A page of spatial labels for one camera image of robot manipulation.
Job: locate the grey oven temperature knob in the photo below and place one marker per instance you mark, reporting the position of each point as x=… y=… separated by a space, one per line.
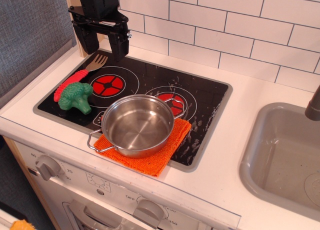
x=149 y=213

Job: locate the grey timer knob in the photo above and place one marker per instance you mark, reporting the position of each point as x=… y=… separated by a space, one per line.
x=47 y=167

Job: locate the green toy broccoli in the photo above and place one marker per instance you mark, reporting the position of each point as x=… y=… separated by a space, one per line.
x=75 y=95

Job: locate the grey oven door handle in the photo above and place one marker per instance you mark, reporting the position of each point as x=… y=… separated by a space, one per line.
x=94 y=217

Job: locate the orange object bottom corner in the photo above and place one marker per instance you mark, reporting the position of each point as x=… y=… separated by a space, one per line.
x=21 y=225

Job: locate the grey plastic sink basin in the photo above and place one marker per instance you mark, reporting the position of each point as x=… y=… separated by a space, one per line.
x=281 y=162

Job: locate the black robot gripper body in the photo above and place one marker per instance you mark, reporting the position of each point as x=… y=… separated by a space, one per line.
x=100 y=16

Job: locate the stainless steel pot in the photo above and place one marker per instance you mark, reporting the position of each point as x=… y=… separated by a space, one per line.
x=138 y=126

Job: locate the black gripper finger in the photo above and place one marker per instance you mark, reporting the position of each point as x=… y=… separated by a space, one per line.
x=119 y=42
x=86 y=36

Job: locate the grey faucet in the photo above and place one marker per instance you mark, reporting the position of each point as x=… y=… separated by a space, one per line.
x=312 y=110

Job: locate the toy fork red handle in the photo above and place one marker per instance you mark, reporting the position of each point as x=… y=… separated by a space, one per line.
x=98 y=62

